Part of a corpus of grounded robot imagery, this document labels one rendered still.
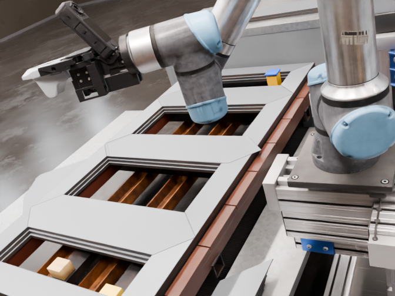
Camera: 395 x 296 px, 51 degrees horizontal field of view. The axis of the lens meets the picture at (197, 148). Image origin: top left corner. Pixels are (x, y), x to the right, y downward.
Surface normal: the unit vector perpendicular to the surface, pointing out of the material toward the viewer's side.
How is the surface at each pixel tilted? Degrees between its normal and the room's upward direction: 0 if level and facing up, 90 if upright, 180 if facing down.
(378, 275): 0
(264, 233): 0
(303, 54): 90
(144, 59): 94
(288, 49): 90
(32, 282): 0
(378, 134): 98
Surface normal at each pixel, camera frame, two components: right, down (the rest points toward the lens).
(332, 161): -0.64, 0.25
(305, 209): -0.43, 0.54
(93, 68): -0.06, 0.40
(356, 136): 0.01, 0.61
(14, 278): -0.27, -0.84
